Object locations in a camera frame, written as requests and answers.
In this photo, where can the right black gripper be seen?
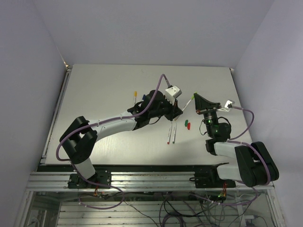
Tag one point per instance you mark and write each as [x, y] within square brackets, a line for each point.
[202, 105]

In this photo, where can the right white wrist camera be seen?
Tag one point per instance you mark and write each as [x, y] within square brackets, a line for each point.
[228, 105]

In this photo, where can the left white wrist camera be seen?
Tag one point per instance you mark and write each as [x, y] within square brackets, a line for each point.
[172, 93]

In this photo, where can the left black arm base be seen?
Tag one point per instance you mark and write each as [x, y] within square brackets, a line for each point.
[101, 179]

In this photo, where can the yellow whiteboard marker pen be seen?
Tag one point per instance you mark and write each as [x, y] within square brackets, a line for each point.
[184, 108]

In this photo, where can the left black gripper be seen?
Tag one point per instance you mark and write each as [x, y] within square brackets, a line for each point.
[174, 111]

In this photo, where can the orange whiteboard marker pen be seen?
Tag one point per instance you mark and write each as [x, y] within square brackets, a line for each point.
[135, 97]

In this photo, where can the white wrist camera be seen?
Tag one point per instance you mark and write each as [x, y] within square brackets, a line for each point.
[228, 105]
[172, 93]

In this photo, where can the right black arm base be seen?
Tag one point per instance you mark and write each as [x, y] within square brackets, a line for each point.
[206, 176]

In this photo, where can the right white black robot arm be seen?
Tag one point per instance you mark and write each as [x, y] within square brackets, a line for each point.
[253, 164]

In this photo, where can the green whiteboard marker pen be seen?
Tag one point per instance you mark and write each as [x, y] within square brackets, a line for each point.
[174, 134]

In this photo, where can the red whiteboard marker pen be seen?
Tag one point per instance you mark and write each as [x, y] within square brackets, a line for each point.
[169, 134]

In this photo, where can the aluminium frame rail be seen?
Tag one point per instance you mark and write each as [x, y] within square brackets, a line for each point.
[130, 182]

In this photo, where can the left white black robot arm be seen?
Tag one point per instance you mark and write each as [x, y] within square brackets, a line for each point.
[79, 139]

